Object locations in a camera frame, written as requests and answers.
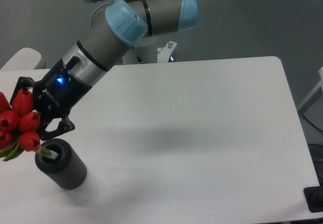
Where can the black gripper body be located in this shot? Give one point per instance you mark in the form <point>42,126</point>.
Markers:
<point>58,91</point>

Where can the red tulip bouquet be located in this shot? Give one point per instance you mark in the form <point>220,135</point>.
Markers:
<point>19,125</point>

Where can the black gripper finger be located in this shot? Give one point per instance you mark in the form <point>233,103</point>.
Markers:
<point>64,126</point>
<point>25,83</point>

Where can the white furniture edge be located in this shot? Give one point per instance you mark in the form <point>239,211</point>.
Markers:
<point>314,94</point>

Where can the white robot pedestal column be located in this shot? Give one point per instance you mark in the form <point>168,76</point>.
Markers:
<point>143,53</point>

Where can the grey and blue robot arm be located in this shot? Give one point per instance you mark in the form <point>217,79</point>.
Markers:
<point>115,29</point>

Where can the white metal base frame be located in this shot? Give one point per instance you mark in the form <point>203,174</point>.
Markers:
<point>165,54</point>

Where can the white chair armrest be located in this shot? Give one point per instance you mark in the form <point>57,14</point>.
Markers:
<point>25,59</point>

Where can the dark grey ribbed vase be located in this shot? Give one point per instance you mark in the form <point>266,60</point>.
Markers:
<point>67,170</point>

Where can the black cable grommet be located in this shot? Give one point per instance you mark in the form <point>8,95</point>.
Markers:
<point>313,196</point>

